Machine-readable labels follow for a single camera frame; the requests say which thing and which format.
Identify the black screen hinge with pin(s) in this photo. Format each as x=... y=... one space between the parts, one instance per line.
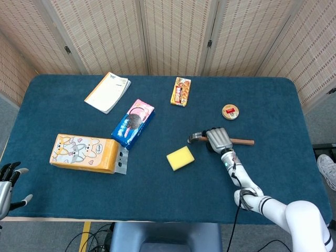
x=209 y=43
x=67 y=50

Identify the white paper notebook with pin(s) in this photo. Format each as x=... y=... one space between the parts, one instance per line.
x=107 y=93

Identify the yellow curry box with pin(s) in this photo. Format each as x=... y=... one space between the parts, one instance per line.
x=180 y=92

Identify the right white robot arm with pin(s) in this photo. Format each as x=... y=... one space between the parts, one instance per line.
x=288 y=212

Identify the blue Oreo cookie box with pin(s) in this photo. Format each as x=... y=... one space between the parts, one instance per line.
x=132 y=124

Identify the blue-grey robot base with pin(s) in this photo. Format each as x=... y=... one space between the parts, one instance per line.
x=165 y=236

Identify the yellow cartoon tissue pack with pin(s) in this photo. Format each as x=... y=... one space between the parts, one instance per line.
x=84 y=153

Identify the black metal frame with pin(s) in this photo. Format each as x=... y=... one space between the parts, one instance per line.
x=325 y=147

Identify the white sneaker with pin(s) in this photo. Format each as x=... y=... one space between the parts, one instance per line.
x=326 y=168

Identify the blue tablecloth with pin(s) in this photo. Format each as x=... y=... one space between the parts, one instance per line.
x=157 y=191

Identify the round metal tin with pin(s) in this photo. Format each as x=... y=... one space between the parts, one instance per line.
x=231 y=112

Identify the woven folding screen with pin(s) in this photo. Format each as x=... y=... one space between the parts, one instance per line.
x=173 y=34

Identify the yellow sponge block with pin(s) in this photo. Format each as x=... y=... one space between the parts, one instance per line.
x=180 y=158

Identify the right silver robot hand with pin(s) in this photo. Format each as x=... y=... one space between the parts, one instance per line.
x=219 y=139

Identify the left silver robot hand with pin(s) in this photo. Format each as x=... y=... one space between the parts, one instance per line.
x=4 y=191

